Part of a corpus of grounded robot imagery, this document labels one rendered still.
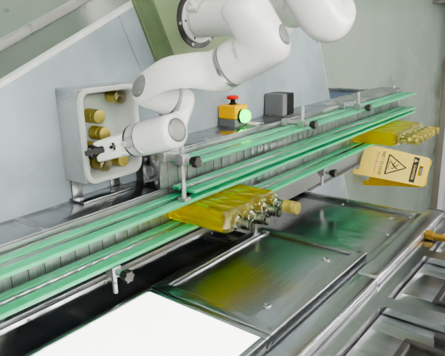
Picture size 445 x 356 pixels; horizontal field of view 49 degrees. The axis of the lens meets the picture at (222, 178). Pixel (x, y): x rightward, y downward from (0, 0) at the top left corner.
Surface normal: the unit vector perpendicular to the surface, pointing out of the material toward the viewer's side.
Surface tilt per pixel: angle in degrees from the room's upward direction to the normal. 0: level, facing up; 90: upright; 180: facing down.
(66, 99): 90
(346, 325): 90
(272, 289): 90
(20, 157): 0
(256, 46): 76
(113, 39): 0
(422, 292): 90
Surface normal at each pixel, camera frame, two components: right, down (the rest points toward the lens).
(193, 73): 0.01, -0.01
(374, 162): -0.34, -0.27
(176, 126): 0.75, -0.11
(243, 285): -0.02, -0.96
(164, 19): 0.74, 0.17
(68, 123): -0.62, 0.23
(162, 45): -0.55, 0.61
